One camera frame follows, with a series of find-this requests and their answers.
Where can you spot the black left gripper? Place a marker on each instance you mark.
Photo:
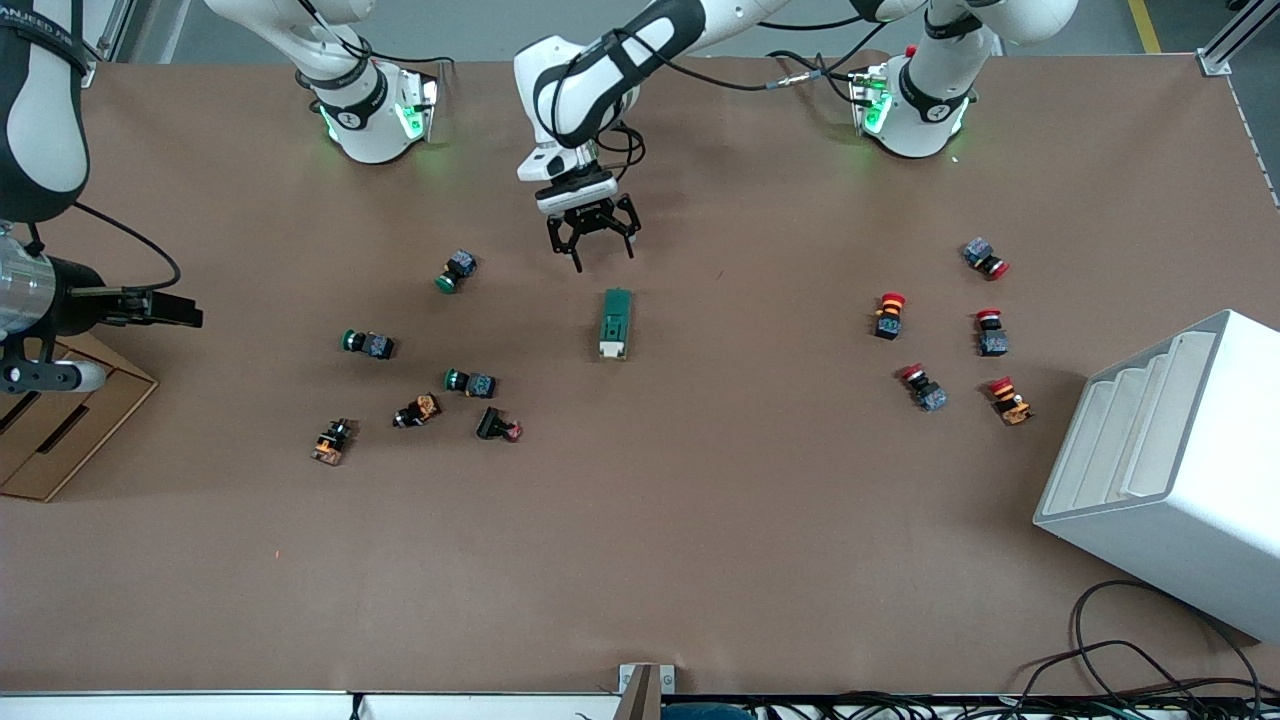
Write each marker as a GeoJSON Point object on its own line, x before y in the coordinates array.
{"type": "Point", "coordinates": [590, 222]}

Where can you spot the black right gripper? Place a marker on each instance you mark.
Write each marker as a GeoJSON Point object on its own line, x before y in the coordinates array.
{"type": "Point", "coordinates": [78, 304]}

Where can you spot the green load switch white lever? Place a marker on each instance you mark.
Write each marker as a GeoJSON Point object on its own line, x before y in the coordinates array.
{"type": "Point", "coordinates": [615, 320]}

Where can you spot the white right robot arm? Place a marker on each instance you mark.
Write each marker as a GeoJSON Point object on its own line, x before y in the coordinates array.
{"type": "Point", "coordinates": [365, 130]}

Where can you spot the cardboard drawer box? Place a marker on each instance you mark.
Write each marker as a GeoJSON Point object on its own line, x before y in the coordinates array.
{"type": "Point", "coordinates": [90, 430]}

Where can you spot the green push button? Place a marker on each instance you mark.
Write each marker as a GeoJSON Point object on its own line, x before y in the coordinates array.
{"type": "Point", "coordinates": [375, 346]}
{"type": "Point", "coordinates": [478, 384]}
{"type": "Point", "coordinates": [458, 268]}

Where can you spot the black square push button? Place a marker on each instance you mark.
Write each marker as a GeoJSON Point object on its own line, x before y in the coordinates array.
{"type": "Point", "coordinates": [492, 424]}

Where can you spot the red emergency stop button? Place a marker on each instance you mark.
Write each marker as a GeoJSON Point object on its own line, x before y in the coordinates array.
{"type": "Point", "coordinates": [930, 396]}
{"type": "Point", "coordinates": [980, 252]}
{"type": "Point", "coordinates": [992, 340]}

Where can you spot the red stop button orange block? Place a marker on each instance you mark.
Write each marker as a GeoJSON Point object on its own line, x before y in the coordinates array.
{"type": "Point", "coordinates": [1012, 408]}

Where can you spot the blue object below table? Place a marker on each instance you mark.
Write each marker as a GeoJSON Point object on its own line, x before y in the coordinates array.
{"type": "Point", "coordinates": [705, 713]}

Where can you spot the white slotted storage rack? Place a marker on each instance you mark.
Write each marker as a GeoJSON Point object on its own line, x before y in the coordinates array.
{"type": "Point", "coordinates": [1180, 520]}

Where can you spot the orange black selector switch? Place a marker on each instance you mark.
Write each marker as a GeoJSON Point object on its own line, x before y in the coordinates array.
{"type": "Point", "coordinates": [330, 445]}
{"type": "Point", "coordinates": [420, 409]}

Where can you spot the aluminium frame extrusion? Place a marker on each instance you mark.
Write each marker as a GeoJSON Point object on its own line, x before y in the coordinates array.
{"type": "Point", "coordinates": [1225, 50]}
{"type": "Point", "coordinates": [115, 25]}

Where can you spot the grey metal bracket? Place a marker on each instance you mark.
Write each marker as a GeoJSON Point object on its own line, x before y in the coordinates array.
{"type": "Point", "coordinates": [667, 680]}

